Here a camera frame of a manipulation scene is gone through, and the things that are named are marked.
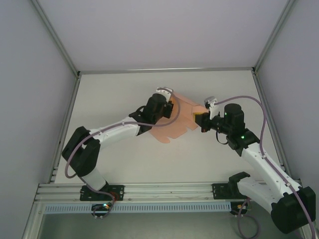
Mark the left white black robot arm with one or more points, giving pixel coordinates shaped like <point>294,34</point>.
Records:
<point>82,149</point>

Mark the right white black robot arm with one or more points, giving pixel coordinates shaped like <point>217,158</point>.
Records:
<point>289,214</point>

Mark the circuit board with orange light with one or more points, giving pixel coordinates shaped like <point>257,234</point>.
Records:
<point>239,207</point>

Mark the circuit board with green light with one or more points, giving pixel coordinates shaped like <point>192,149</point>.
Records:
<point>102,206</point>

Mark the aluminium frame rail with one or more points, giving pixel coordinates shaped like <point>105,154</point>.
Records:
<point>268,119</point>
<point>174,70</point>
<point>67,112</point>

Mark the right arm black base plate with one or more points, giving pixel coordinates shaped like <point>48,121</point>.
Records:
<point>220,191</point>

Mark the wide aluminium mounting rail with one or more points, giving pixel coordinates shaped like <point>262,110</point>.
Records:
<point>169,193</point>

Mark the aluminium frame post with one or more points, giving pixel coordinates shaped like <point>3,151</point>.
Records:
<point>309,236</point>
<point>32,221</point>
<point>57,37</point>
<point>274,37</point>

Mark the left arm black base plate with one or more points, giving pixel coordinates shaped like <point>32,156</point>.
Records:
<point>117,193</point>

